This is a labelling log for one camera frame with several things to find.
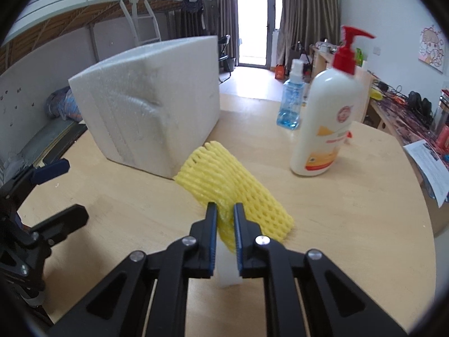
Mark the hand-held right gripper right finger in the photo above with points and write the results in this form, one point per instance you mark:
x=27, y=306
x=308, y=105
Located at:
x=238, y=238

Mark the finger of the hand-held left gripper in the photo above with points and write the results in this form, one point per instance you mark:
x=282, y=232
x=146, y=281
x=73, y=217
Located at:
x=63, y=223
x=52, y=168

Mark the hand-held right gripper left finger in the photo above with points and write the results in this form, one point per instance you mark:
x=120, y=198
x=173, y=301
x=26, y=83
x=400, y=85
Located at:
x=211, y=238

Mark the yellow foam net sleeve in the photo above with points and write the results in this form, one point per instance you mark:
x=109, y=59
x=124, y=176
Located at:
x=228, y=179

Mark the white foam box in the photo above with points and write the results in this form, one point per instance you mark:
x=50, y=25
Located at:
x=140, y=105

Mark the blue clothes pile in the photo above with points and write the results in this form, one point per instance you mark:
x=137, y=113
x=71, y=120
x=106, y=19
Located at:
x=63, y=103

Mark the blue spray bottle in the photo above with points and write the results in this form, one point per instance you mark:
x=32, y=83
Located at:
x=290, y=101

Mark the metal bunk bed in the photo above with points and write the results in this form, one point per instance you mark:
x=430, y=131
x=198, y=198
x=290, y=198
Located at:
x=63, y=21

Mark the white red-pump lotion bottle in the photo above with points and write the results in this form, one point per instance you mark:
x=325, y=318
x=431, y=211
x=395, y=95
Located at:
x=326, y=119

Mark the white bunk bed ladder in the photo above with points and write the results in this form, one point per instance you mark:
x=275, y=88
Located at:
x=143, y=21

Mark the small dark bin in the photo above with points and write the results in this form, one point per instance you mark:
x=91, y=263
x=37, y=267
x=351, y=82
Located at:
x=230, y=64

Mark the black folding chair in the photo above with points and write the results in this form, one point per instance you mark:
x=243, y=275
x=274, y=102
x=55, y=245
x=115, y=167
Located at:
x=224, y=52

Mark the black bag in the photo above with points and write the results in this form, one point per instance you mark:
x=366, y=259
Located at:
x=298, y=54

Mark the wooden smiley chair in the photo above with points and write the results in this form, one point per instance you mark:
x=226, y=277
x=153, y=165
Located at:
x=368, y=91

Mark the wooden drawer desk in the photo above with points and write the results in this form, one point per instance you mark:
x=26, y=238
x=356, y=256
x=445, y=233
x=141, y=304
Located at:
x=321, y=59

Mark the yellow cloth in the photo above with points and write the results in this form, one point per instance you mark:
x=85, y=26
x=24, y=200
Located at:
x=376, y=94

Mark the white paper sheet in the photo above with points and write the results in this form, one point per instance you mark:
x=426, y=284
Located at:
x=431, y=168

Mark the hanging patterned garment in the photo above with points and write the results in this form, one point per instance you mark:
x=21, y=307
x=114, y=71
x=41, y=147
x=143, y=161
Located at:
x=192, y=14

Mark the green bottle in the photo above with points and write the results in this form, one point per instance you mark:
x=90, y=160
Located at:
x=359, y=57

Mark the hanging dark garment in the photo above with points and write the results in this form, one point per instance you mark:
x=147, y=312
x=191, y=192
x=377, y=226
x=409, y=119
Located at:
x=210, y=17

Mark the glass balcony door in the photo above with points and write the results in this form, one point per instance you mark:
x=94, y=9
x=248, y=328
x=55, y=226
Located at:
x=252, y=17

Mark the black headphones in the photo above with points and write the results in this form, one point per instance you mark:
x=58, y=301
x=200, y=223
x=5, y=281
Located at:
x=419, y=107

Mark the red bottle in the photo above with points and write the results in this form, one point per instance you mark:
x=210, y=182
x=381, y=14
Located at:
x=442, y=137

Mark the clear thermos bottle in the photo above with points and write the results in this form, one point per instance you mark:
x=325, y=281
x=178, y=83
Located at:
x=442, y=112

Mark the pink cartoon wall picture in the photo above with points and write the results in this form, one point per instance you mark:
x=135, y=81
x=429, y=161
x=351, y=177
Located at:
x=432, y=49

